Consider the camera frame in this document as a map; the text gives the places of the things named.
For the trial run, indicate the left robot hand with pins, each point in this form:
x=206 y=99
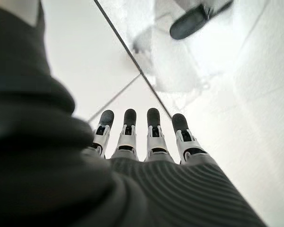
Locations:
x=61 y=177

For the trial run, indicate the black left robot foot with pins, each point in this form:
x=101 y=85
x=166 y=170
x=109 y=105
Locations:
x=194 y=23

